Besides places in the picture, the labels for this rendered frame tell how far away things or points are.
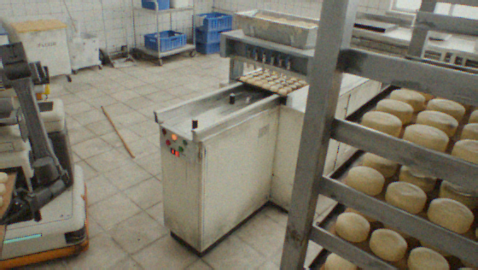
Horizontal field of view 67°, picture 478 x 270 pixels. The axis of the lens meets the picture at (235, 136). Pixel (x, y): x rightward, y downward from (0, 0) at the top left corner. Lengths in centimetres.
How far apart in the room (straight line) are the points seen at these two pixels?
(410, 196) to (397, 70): 18
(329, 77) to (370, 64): 5
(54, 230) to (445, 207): 203
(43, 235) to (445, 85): 212
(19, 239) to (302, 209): 194
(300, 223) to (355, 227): 10
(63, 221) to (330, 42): 203
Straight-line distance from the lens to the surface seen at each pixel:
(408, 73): 43
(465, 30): 84
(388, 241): 60
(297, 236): 56
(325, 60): 43
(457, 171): 46
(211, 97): 219
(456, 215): 54
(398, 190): 54
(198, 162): 185
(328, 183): 52
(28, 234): 230
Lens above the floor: 171
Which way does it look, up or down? 28 degrees down
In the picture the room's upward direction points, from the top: 4 degrees clockwise
